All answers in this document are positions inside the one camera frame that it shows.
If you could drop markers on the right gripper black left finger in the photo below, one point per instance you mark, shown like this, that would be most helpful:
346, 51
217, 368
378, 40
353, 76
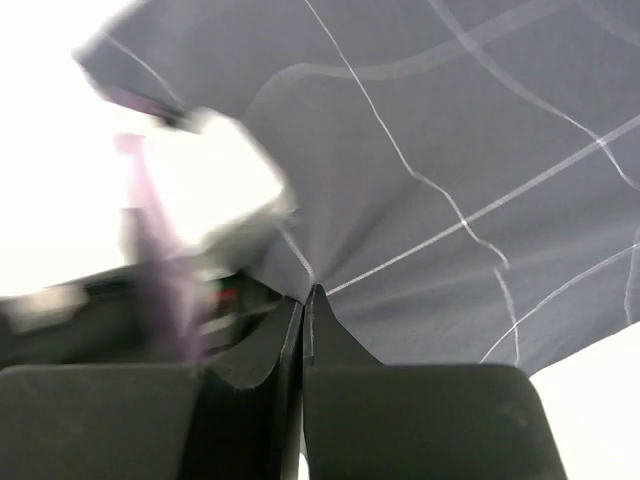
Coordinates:
236, 416

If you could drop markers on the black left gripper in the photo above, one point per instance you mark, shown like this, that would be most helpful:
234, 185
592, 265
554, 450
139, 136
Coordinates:
103, 319

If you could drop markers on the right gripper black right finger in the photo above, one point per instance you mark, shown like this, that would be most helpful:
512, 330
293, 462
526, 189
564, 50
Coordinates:
367, 420

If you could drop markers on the dark grey checked pillowcase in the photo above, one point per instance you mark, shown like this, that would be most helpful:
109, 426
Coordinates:
467, 172

